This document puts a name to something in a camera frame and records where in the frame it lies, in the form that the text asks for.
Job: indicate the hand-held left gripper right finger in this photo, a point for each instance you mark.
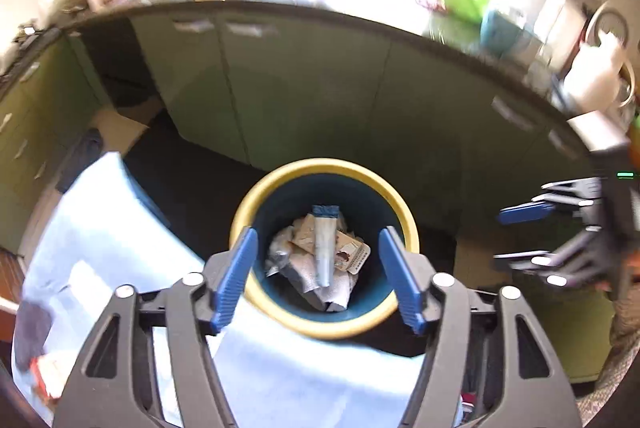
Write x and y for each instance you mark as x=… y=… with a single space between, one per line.
x=402 y=280

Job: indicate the white plastic jug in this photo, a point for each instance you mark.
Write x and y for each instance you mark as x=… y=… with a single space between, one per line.
x=595 y=73

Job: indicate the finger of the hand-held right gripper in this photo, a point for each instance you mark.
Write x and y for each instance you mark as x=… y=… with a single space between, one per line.
x=525 y=213
x=550 y=260

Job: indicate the white tube with blue end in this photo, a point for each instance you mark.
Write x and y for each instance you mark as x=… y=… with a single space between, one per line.
x=325 y=248

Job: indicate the green sink-side base cabinets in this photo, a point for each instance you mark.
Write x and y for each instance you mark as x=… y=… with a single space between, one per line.
x=325 y=93

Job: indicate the white tissue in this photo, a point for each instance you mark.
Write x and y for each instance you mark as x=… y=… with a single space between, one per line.
x=340 y=290

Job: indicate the flat cardboard piece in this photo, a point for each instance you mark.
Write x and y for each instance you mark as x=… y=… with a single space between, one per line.
x=120 y=128

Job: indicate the green stove-side base cabinets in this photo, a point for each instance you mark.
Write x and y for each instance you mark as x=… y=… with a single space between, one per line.
x=35 y=118

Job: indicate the blue trash bin yellow rim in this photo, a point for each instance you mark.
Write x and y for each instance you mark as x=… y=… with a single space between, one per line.
x=370 y=213

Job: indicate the person's right forearm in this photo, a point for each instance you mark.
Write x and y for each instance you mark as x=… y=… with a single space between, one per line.
x=625 y=348

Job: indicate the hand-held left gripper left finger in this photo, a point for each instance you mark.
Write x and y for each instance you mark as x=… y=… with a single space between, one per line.
x=232 y=278

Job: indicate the blue star-print tablecloth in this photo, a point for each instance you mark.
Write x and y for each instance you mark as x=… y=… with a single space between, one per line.
x=125 y=233

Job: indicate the teal plastic bowl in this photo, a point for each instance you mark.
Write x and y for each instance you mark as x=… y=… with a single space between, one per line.
x=502 y=31

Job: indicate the printed paper packet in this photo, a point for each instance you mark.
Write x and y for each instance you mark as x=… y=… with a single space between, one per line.
x=352 y=255

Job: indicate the dark cloth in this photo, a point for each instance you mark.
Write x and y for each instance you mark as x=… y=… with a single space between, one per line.
x=80 y=161

